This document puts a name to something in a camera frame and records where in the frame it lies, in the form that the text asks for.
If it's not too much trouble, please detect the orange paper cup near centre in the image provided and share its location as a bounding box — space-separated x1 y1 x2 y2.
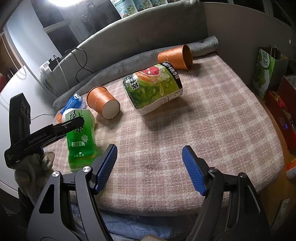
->
86 86 120 120

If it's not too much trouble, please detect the orange patterned paper cup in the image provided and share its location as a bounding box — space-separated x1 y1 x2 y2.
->
157 45 193 70

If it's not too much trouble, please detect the gloved left hand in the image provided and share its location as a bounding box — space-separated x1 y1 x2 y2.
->
14 152 55 205

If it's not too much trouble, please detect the white power strip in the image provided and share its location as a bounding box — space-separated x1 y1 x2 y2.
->
39 57 60 74

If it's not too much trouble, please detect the pink plaid seat cover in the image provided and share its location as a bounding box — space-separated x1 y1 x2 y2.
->
95 53 284 216

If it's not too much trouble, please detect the red box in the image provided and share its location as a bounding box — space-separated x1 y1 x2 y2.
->
265 76 295 154

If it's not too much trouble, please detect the white refill pouch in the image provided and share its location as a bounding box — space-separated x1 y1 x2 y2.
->
110 0 138 19
133 0 153 11
151 0 168 6

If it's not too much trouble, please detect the grey fleece blanket roll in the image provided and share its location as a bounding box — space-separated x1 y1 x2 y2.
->
53 36 219 110

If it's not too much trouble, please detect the green paper shopping bag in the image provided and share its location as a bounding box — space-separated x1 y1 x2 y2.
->
253 45 289 99

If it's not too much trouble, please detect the grey sofa backrest cushion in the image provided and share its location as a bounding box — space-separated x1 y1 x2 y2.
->
41 1 295 98

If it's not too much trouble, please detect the white charging cable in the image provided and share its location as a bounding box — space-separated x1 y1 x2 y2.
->
30 60 70 120

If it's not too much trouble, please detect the black cable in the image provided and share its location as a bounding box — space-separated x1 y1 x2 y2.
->
53 47 93 83

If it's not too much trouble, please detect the ring light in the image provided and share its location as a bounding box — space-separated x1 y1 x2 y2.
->
48 0 83 8

